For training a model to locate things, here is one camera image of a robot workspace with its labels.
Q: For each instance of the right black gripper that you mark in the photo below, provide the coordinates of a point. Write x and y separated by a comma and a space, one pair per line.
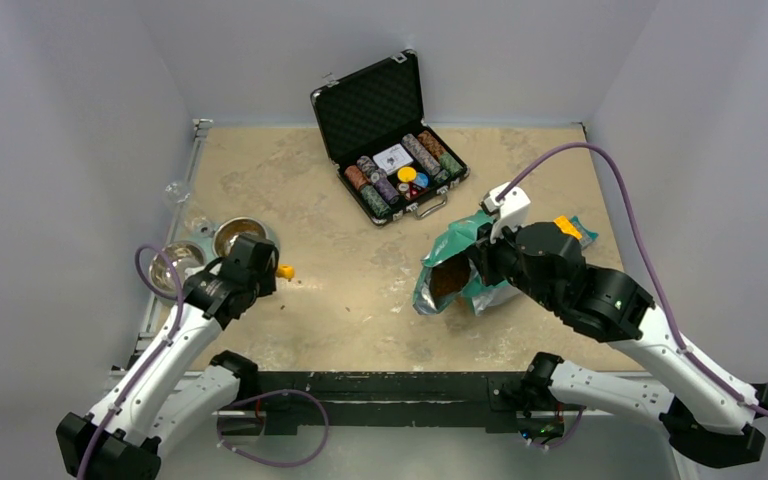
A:
483, 251

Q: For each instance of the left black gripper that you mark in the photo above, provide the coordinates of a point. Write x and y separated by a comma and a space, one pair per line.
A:
266, 283

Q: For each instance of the yellow plastic scoop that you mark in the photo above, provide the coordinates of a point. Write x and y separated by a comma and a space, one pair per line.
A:
285, 272

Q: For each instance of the green dog food bag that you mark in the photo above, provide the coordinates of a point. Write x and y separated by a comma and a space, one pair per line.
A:
448, 276

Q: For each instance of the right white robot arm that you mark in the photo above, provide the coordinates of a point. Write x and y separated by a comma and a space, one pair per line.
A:
705, 413

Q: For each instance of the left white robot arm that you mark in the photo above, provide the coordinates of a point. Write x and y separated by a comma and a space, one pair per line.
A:
126, 434

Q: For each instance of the green double pet bowl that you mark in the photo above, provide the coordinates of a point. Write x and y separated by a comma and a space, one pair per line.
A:
191, 252

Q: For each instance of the toy brick block stack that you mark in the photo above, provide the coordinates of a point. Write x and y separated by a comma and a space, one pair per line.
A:
573, 226

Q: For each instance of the clear glass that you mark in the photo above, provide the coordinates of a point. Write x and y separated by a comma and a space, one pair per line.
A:
176, 194

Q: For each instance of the black poker chip case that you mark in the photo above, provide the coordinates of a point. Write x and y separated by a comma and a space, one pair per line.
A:
372, 123

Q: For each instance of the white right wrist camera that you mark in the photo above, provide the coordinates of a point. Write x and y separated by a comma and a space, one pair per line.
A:
508, 206

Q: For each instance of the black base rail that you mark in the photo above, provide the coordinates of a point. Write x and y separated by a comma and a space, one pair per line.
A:
280, 402

